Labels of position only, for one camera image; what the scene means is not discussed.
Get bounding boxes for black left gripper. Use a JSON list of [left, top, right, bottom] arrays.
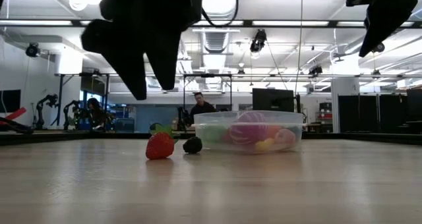
[[80, 0, 212, 101]]

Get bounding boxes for round green toy lime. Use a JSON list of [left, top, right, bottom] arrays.
[[198, 125, 228, 144]]

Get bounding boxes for purple striped toy fruit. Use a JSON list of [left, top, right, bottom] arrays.
[[228, 111, 269, 146]]

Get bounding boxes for orange toy carrot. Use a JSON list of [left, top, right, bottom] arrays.
[[265, 125, 284, 139]]

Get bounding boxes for small yellow toy banana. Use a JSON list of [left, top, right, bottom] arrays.
[[254, 137, 276, 153]]

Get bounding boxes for clear plastic tupperware container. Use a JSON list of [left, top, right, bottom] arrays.
[[193, 110, 305, 154]]

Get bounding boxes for person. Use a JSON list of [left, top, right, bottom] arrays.
[[85, 97, 107, 132], [189, 92, 218, 128]]

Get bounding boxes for black overhead crossbar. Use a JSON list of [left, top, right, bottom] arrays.
[[0, 18, 422, 30]]

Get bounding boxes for red toy strawberry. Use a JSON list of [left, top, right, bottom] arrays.
[[145, 123, 181, 161]]

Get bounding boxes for black partition panels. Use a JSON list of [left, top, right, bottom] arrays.
[[337, 94, 408, 134]]

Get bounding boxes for black toy blackberry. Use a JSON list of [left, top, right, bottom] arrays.
[[182, 136, 204, 155]]

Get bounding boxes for black computer monitor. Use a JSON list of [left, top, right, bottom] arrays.
[[252, 88, 295, 113]]

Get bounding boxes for red foam tube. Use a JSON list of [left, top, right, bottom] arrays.
[[0, 107, 28, 126]]

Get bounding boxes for black background rig frame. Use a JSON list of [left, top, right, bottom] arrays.
[[182, 73, 233, 112], [53, 72, 111, 130]]

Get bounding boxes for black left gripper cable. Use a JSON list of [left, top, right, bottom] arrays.
[[200, 0, 240, 28]]

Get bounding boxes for black ceiling camera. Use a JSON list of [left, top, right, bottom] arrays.
[[249, 28, 268, 54]]

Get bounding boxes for black wall screen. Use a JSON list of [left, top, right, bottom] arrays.
[[0, 89, 22, 114]]

